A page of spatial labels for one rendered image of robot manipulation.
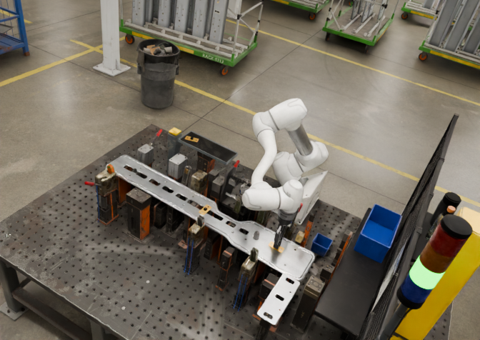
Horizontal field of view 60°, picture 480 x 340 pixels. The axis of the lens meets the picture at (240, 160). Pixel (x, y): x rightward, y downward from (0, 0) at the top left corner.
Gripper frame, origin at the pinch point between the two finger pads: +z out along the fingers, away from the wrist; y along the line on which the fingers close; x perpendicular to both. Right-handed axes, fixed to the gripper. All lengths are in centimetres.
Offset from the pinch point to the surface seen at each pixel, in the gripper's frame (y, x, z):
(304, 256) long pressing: -5.3, 14.9, 5.2
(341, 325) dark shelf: 24, 46, 2
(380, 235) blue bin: -45, 45, 2
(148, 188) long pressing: 7, -83, 5
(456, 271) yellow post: 53, 64, -81
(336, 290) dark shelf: 7.7, 37.1, 2.2
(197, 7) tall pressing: -363, -309, 31
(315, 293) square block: 16.8, 29.3, 1.4
